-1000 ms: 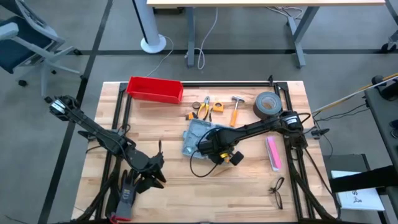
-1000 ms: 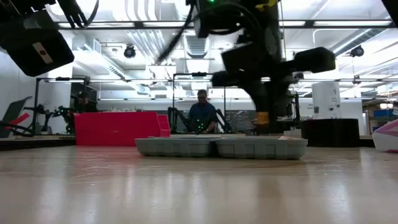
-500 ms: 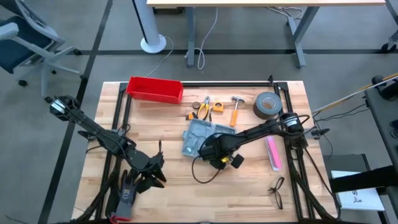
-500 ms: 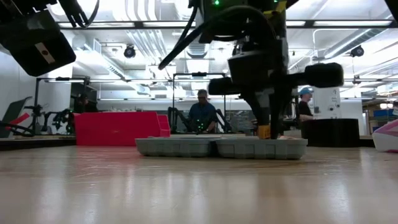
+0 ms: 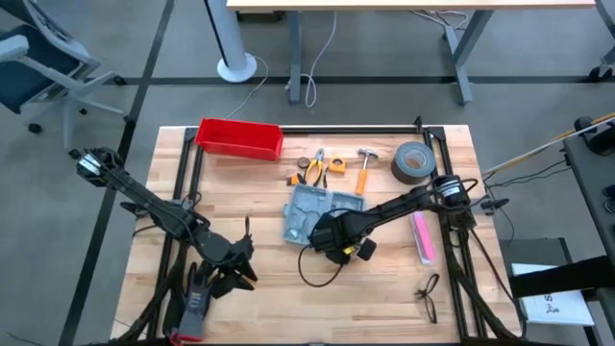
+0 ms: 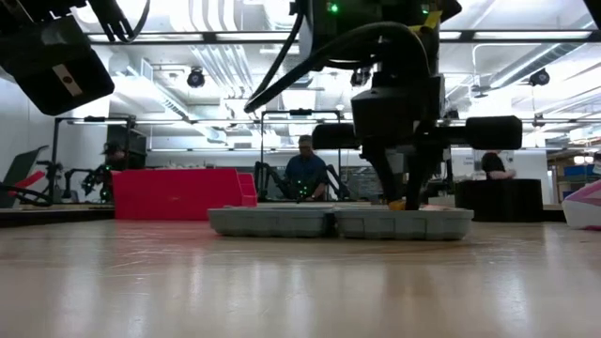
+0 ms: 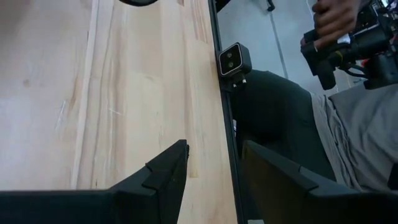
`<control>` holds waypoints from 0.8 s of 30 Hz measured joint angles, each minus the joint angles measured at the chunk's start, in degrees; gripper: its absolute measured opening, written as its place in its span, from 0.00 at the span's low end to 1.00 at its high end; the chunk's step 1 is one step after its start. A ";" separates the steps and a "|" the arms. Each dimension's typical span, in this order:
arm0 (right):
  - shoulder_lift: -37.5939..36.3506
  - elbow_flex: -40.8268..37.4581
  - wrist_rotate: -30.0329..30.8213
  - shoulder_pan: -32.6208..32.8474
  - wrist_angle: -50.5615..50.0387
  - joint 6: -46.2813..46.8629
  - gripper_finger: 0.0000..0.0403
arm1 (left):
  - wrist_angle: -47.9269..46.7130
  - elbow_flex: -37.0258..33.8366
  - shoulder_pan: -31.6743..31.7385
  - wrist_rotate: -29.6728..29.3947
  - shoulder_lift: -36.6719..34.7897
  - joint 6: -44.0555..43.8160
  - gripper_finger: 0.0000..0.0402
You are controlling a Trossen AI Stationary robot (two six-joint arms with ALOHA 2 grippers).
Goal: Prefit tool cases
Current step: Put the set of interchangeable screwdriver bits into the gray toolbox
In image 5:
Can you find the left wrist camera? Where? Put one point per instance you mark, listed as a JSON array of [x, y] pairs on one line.
[[220, 250]]

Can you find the black-framed eyeglasses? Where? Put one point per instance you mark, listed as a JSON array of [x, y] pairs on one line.
[[423, 292]]

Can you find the grey leg with black caster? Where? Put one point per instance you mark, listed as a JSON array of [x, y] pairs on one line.
[[600, 72]]

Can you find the black round device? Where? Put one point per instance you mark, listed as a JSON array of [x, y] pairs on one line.
[[600, 139]]

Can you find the small orange black tool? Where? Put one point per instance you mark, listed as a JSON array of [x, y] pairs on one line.
[[294, 180]]

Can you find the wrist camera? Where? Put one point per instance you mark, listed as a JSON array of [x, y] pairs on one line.
[[323, 236], [220, 250]]

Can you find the black grey work glove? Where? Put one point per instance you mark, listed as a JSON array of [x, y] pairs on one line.
[[194, 307]]

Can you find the light wooden desk top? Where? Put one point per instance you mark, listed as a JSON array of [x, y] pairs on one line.
[[384, 5]]

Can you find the pole with white round base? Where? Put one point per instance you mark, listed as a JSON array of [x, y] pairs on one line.
[[236, 67]]

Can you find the black beam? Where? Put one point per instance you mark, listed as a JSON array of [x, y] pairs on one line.
[[552, 281]]

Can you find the grey plastic tool case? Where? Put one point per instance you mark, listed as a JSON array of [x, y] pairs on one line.
[[302, 211]]

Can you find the grey metal desk leg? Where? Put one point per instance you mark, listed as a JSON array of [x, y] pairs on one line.
[[462, 62], [295, 57]]

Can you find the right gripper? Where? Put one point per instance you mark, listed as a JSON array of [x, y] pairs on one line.
[[367, 250]]

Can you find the red plastic bin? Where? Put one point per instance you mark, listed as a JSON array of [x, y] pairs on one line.
[[238, 139]]

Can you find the grey duct tape roll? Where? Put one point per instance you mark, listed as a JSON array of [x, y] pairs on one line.
[[398, 165]]

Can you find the dark grey side table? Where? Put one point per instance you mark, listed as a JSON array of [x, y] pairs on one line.
[[591, 192]]

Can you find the thin black tool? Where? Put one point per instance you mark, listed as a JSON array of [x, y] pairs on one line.
[[325, 180]]

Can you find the blue office chair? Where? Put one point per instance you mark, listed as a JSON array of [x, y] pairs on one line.
[[29, 81]]

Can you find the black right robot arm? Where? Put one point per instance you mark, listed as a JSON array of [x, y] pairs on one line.
[[408, 202]]

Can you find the white paper sheet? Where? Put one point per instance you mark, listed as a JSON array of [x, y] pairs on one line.
[[557, 307]]

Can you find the small yellow tool piece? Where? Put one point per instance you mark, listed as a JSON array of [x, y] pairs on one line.
[[350, 250]]

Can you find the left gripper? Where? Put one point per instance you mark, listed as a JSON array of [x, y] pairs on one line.
[[230, 262]]

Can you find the orange tape measure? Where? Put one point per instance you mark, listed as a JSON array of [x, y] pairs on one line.
[[337, 166]]

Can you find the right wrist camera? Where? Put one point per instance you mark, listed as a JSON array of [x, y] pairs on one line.
[[323, 236]]

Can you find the pink white plastic tool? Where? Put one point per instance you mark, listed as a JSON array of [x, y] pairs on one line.
[[425, 240]]

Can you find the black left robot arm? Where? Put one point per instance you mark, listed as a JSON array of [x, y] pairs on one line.
[[144, 199]]

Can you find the yellow and white rod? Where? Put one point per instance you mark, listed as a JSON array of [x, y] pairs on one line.
[[528, 153]]

